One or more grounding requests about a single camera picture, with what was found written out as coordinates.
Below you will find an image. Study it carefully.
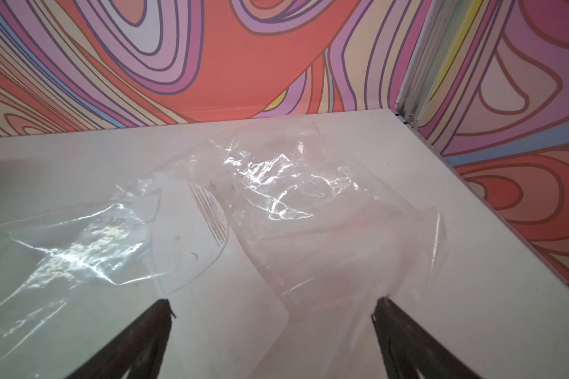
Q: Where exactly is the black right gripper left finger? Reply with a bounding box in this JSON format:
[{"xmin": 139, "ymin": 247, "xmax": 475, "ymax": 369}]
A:
[{"xmin": 68, "ymin": 299, "xmax": 175, "ymax": 379}]

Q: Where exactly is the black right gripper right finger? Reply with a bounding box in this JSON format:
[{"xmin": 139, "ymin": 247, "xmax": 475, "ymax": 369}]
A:
[{"xmin": 371, "ymin": 297, "xmax": 480, "ymax": 379}]

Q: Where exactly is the clear zip top bag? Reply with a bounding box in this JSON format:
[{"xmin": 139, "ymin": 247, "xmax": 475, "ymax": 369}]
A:
[{"xmin": 0, "ymin": 117, "xmax": 447, "ymax": 378}]

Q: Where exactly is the aluminium frame post right rear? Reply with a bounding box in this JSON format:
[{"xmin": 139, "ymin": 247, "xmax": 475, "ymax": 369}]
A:
[{"xmin": 395, "ymin": 1, "xmax": 487, "ymax": 129}]

